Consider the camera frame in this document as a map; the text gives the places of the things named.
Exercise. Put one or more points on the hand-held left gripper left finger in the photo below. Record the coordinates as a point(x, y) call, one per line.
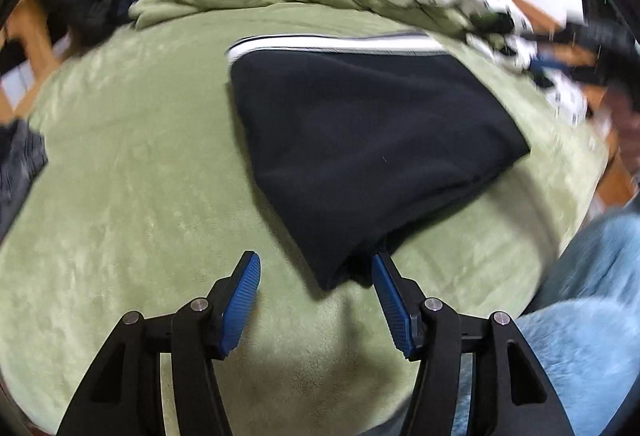
point(241, 305)

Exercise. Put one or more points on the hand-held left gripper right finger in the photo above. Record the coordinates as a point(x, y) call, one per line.
point(392, 306)

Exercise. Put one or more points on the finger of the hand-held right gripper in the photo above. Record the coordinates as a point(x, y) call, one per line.
point(547, 65)

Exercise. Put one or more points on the black pants with white stripe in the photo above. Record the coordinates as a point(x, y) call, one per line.
point(360, 126)

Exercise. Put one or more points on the green plush bed sheet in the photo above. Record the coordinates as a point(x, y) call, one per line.
point(125, 166)

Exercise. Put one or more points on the person's light blue fuzzy clothing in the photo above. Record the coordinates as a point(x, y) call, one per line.
point(575, 341)

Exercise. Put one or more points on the grey garment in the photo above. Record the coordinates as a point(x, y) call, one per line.
point(20, 161)

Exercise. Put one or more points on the wooden bed frame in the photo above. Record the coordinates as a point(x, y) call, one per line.
point(35, 41)

